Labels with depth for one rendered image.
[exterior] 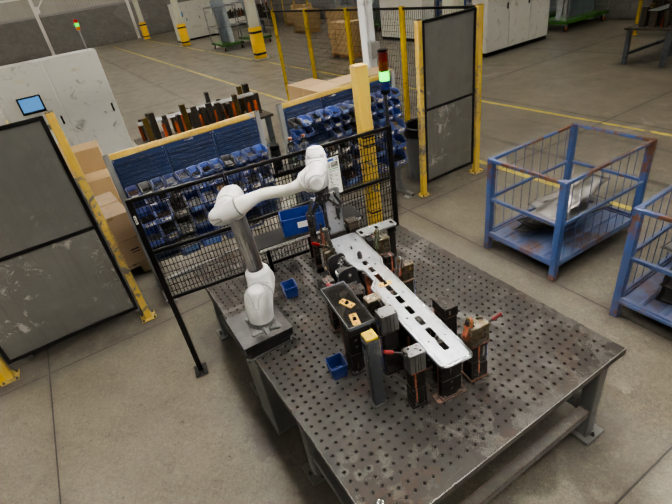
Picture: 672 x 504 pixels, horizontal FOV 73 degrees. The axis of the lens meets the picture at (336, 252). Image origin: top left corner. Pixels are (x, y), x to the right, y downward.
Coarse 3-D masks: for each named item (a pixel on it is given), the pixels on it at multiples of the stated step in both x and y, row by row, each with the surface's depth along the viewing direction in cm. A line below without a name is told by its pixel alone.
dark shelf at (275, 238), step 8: (344, 208) 346; (352, 208) 344; (344, 216) 335; (360, 216) 333; (328, 224) 328; (344, 224) 330; (272, 232) 330; (280, 232) 329; (304, 232) 324; (256, 240) 324; (264, 240) 322; (272, 240) 320; (280, 240) 319; (288, 240) 318; (296, 240) 320; (264, 248) 313; (272, 248) 315
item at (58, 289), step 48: (0, 144) 323; (48, 144) 338; (0, 192) 334; (48, 192) 350; (0, 240) 347; (48, 240) 365; (96, 240) 384; (0, 288) 360; (48, 288) 378; (96, 288) 402; (0, 336) 374; (48, 336) 395
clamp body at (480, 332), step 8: (480, 320) 219; (472, 328) 216; (480, 328) 216; (488, 328) 219; (472, 336) 217; (480, 336) 220; (488, 336) 222; (472, 344) 219; (480, 344) 222; (480, 352) 226; (472, 360) 226; (480, 360) 229; (464, 368) 236; (472, 368) 228; (480, 368) 231; (464, 376) 237; (472, 376) 232; (480, 376) 234
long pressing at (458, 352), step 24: (336, 240) 314; (360, 240) 309; (360, 264) 285; (384, 288) 261; (408, 288) 258; (408, 312) 241; (432, 312) 238; (456, 336) 221; (432, 360) 212; (456, 360) 208
